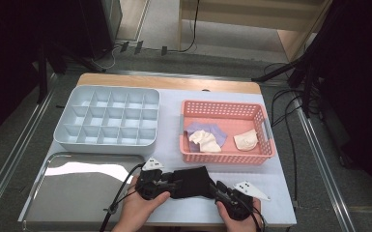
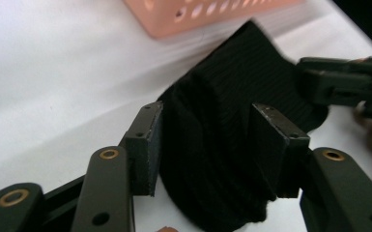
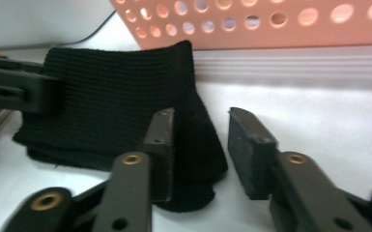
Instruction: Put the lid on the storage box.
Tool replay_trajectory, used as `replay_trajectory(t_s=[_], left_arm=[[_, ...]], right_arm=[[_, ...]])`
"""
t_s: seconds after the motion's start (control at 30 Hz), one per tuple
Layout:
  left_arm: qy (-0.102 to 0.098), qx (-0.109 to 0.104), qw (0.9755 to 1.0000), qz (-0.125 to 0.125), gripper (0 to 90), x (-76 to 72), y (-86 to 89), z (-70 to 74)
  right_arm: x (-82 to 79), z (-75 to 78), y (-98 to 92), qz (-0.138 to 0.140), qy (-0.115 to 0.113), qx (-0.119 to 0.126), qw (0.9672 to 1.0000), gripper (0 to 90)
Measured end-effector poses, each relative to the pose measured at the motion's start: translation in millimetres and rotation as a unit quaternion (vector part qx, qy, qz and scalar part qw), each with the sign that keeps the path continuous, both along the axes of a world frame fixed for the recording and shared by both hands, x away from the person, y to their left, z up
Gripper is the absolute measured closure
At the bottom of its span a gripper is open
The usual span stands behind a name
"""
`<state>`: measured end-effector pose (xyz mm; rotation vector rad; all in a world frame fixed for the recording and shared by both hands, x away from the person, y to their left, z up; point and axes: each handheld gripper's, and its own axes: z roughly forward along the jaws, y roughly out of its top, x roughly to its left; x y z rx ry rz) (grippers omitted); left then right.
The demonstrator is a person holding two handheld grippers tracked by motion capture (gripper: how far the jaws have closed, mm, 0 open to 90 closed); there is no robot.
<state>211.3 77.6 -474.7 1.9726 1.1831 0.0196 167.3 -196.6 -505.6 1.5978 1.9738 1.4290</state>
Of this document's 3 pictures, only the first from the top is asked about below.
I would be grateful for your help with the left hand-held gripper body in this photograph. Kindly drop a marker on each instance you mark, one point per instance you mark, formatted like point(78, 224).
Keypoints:
point(149, 183)

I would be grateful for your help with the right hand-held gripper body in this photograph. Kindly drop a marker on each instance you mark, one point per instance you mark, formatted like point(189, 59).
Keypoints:
point(238, 204)

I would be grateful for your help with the black sock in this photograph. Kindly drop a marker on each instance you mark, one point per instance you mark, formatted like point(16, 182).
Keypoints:
point(193, 183)

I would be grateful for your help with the pink perforated basket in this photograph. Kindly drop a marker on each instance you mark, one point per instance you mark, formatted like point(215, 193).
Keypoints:
point(225, 158)

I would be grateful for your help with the cream sock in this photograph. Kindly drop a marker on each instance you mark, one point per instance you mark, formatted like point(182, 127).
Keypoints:
point(246, 140)
point(206, 141)

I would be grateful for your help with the white divided organizer box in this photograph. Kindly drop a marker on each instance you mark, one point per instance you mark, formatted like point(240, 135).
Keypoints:
point(106, 111)

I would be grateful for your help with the person's right hand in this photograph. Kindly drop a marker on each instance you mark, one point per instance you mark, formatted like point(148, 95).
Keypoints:
point(238, 225)

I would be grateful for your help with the person's left hand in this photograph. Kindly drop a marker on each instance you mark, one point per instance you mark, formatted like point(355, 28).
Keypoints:
point(135, 209)

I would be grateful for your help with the shiny metal tray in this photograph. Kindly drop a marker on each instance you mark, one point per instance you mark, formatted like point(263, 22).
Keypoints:
point(77, 199)

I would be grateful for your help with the small black table clip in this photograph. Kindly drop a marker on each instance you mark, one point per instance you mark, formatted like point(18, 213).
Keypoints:
point(206, 90)

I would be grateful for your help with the small black floor block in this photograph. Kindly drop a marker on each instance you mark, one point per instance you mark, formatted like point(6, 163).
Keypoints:
point(124, 46)
point(138, 47)
point(164, 50)

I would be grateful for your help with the black metal stand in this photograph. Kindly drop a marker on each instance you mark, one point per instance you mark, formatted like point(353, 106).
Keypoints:
point(42, 71)
point(307, 83)

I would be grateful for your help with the black cabinet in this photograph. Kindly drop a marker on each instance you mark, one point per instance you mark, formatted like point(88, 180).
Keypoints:
point(100, 25)

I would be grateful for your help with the dark curtain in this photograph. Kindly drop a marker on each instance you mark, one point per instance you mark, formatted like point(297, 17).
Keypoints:
point(360, 80)
point(13, 64)

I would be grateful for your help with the metal floor rail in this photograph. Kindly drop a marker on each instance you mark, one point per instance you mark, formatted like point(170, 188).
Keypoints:
point(16, 151)
point(322, 167)

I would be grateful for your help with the light wooden frame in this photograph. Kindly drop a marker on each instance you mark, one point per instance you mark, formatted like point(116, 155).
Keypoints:
point(238, 13)

